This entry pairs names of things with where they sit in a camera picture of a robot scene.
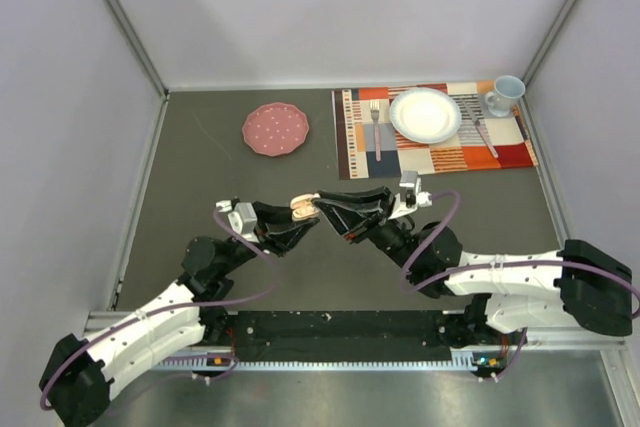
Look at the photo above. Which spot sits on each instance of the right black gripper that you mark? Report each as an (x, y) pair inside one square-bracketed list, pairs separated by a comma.
[(350, 221)]

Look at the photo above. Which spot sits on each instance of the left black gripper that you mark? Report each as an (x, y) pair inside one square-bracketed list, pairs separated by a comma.
[(276, 229)]

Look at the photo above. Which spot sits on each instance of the white earbud charging case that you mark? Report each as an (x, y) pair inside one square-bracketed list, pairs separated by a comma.
[(302, 207)]

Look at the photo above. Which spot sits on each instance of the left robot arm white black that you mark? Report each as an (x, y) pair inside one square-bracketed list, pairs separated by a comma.
[(83, 376)]

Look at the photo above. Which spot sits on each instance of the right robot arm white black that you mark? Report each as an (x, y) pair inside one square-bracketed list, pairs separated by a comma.
[(576, 286)]

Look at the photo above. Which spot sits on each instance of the patchwork colourful placemat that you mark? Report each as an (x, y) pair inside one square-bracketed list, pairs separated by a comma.
[(465, 151)]

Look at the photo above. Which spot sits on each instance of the pink polka dot plate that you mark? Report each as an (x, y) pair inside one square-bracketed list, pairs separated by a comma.
[(275, 129)]

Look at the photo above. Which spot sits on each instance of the white paper plate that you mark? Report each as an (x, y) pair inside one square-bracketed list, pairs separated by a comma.
[(425, 115)]

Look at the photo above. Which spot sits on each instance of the light blue mug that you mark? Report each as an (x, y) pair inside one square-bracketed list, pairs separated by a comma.
[(506, 92)]

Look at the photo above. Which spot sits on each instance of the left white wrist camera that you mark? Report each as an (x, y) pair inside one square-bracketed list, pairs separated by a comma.
[(241, 218)]

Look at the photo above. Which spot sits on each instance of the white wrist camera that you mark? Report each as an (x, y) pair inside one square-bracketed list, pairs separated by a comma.
[(411, 197), (241, 218)]

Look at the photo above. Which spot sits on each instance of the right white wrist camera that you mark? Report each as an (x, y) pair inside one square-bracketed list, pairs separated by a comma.
[(411, 197)]

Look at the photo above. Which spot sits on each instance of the pink handled fork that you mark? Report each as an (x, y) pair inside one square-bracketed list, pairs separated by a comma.
[(375, 115)]

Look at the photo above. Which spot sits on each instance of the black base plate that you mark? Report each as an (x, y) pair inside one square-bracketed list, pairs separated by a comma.
[(347, 335)]

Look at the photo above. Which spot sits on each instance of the pink handled knife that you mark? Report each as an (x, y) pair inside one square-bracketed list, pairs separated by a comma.
[(479, 128)]

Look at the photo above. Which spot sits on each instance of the grey slotted cable duct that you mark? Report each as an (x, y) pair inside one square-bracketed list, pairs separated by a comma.
[(457, 361)]

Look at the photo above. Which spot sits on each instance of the aluminium frame rail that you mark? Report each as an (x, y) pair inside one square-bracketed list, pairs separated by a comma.
[(101, 320)]

